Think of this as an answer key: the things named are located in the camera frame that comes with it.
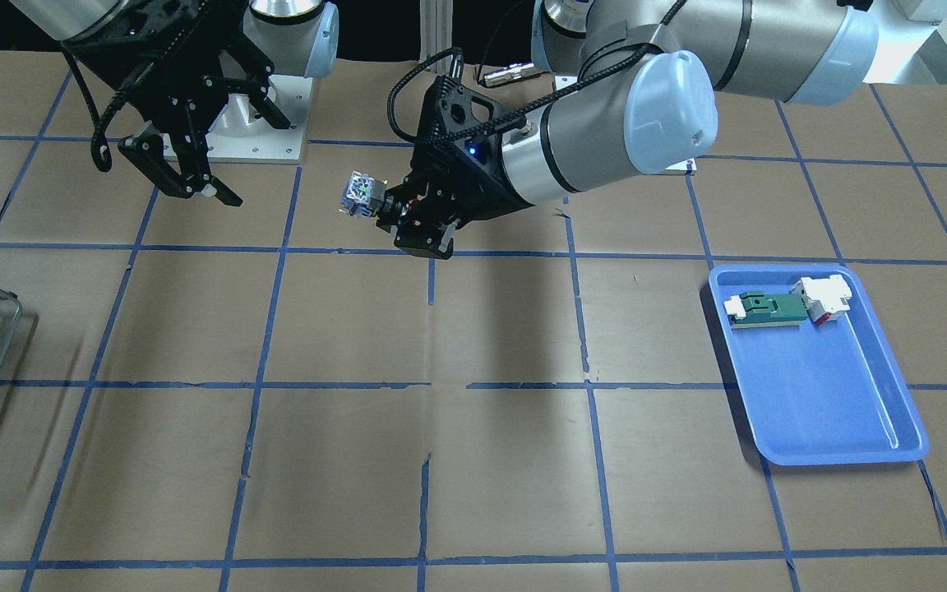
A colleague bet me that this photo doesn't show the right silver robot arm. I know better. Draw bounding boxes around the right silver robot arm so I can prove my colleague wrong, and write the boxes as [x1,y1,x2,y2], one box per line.
[14,1,340,207]

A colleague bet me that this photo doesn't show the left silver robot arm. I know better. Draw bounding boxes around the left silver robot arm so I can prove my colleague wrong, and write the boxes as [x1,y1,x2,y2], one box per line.
[349,1,879,259]

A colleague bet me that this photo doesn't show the blue plastic tray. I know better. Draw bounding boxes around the blue plastic tray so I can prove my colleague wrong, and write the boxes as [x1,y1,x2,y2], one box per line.
[708,263,931,467]

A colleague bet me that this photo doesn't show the red emergency stop button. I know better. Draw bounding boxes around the red emergency stop button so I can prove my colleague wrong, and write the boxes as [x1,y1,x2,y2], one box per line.
[339,171,394,233]

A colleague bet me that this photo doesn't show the aluminium frame post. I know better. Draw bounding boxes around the aluminium frame post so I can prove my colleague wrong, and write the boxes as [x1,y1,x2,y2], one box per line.
[418,0,455,60]

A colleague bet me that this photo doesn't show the white circuit breaker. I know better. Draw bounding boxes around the white circuit breaker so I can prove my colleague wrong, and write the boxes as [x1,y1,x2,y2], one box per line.
[789,274,852,326]

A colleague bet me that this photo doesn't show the green relay module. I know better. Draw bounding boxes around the green relay module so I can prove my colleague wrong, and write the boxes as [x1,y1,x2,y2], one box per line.
[723,291,808,327]

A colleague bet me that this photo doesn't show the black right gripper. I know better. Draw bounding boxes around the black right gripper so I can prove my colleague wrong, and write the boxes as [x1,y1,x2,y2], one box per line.
[62,1,292,207]

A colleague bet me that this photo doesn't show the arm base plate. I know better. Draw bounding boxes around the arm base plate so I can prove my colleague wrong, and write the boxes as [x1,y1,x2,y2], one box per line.
[556,74,698,175]
[206,74,316,164]

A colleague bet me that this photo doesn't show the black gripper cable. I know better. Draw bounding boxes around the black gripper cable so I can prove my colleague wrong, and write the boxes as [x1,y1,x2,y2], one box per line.
[387,48,466,145]

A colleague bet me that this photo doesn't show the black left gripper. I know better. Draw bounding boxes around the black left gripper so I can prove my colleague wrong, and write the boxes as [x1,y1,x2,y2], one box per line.
[383,77,524,260]

